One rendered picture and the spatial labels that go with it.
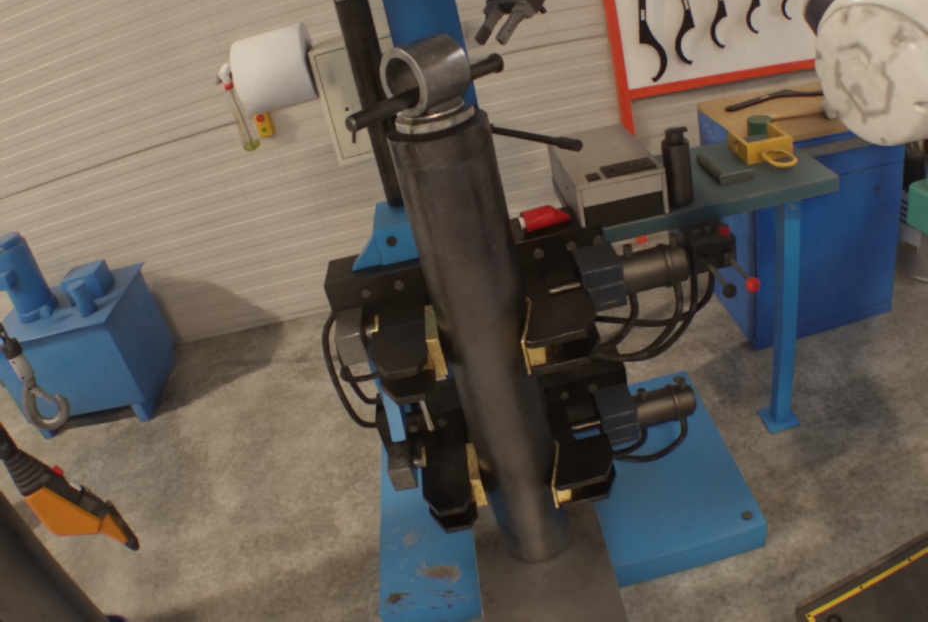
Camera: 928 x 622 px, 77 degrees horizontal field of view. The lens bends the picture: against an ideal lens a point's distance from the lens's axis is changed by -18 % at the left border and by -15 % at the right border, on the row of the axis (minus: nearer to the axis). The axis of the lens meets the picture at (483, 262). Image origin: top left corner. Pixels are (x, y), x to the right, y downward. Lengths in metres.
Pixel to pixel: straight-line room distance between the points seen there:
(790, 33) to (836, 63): 3.14
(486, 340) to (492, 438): 0.31
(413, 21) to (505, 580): 1.59
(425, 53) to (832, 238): 2.02
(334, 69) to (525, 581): 1.68
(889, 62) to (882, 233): 2.41
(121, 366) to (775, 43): 3.75
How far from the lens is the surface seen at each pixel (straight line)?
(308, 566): 2.59
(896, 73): 0.72
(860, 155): 2.87
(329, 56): 2.24
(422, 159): 1.37
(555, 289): 1.74
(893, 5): 0.75
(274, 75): 2.25
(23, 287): 3.81
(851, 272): 3.10
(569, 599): 2.06
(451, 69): 1.38
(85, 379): 3.72
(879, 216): 3.05
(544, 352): 1.55
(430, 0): 1.79
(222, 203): 3.78
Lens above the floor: 1.87
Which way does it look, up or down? 28 degrees down
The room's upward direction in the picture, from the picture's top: 13 degrees counter-clockwise
